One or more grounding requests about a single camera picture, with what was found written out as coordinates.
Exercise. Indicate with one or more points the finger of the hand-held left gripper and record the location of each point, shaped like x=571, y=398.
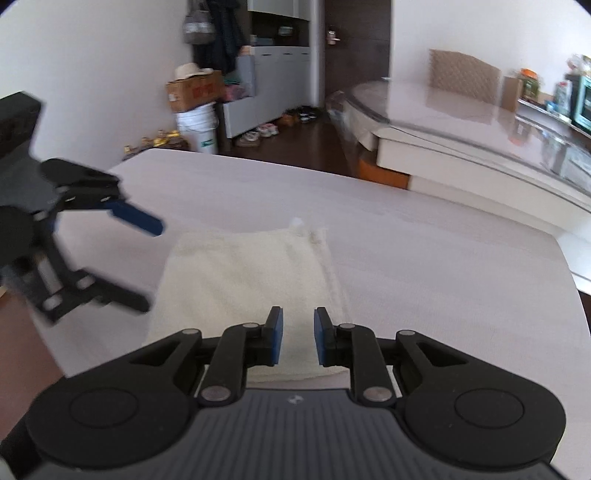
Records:
x=136, y=219
x=120, y=295

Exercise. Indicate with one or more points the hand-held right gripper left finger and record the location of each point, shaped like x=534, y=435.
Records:
x=277, y=334

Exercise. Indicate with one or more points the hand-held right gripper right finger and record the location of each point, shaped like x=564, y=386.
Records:
x=321, y=334

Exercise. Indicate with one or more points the cream towel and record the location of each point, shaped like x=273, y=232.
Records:
x=240, y=277

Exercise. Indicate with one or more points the cluster of gold-capped bottles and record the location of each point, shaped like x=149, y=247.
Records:
x=161, y=137

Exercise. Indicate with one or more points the white plastic bucket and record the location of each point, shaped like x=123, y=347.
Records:
x=198, y=127

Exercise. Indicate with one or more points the brown cardboard box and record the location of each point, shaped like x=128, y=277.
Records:
x=194, y=92

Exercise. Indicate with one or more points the row of shoes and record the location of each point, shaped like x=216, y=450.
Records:
x=251, y=137

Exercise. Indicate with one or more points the cream sun hat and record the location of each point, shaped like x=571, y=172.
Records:
x=189, y=71

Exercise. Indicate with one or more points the pile of colourful cloth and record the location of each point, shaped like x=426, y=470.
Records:
x=238, y=90

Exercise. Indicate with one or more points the grey hanging bag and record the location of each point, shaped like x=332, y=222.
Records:
x=198, y=27

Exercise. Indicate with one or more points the dark hanging jacket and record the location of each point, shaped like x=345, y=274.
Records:
x=224, y=32

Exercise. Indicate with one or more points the white glass-topped dining table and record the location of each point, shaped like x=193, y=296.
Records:
x=461, y=120

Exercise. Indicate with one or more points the beige quilted chair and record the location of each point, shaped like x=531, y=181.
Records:
x=461, y=74

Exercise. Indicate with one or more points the dark brown door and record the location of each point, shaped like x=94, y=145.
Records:
x=360, y=23

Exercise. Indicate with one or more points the small brown paper box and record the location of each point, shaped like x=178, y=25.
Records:
x=512, y=94

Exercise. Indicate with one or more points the orange-lidded glass jar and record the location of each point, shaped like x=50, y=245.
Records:
x=529, y=85

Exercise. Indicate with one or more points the white red snack bag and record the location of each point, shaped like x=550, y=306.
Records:
x=563, y=97

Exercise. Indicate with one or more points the teal toaster oven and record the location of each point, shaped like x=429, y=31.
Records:
x=584, y=106

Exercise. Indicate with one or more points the grey wall cabinet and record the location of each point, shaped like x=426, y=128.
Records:
x=277, y=69

